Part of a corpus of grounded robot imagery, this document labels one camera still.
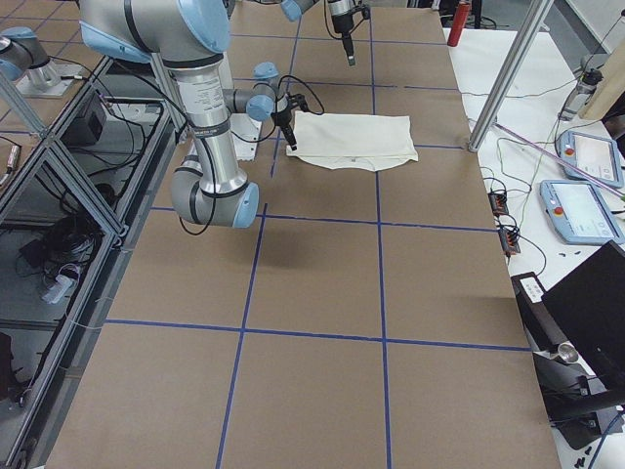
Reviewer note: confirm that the red cylinder bottle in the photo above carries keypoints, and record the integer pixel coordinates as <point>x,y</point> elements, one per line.
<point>460,17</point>

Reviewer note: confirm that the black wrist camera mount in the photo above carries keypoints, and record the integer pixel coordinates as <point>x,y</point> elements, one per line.
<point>298,101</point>

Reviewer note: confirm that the cream long-sleeve cat shirt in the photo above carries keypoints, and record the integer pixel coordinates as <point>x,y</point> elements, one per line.
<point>353,141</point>

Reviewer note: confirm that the blue teach pendant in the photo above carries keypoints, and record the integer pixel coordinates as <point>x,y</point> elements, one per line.
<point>579,213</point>
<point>596,156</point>

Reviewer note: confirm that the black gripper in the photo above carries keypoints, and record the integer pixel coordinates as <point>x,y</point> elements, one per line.
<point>282,118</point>
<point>340,21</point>

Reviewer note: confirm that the far blue teach pendant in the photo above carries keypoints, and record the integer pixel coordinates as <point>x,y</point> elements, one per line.
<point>596,156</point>

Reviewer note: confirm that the orange black connector board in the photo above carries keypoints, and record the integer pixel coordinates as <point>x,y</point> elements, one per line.
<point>498,203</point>

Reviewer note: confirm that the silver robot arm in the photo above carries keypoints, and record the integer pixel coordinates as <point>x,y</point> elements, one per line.
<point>295,9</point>
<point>191,37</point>

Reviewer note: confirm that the aluminium frame post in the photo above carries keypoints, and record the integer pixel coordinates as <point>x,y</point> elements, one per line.
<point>537,12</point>

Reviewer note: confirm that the near blue teach pendant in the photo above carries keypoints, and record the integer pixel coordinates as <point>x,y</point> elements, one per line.
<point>579,213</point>

